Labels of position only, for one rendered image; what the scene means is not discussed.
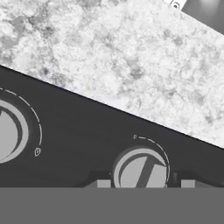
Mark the black stove hob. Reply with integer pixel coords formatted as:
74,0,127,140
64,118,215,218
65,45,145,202
0,65,224,189

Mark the dark grey appliance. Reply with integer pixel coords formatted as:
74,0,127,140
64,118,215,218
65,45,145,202
163,0,224,36

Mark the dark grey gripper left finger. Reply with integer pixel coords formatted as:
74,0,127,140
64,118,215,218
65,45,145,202
83,170,114,189

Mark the grey round stove knob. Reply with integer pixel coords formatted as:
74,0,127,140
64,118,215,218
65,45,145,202
0,99,30,165
112,147,170,189

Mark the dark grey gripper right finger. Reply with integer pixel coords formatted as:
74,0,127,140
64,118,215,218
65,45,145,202
171,170,224,189

